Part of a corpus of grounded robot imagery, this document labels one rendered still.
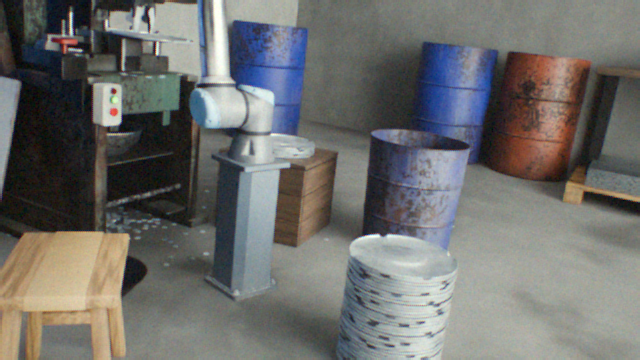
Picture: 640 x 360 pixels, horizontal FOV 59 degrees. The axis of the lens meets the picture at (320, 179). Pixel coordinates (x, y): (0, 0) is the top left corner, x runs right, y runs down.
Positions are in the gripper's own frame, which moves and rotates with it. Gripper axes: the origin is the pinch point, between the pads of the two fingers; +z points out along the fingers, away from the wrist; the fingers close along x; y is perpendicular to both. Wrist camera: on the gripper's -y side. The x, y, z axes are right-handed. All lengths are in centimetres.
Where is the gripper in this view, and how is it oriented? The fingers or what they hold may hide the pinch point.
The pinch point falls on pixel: (143, 30)
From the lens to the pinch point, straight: 222.2
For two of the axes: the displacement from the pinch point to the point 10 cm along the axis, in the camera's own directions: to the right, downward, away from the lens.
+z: -1.1, 9.6, 2.7
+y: -8.7, -2.2, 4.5
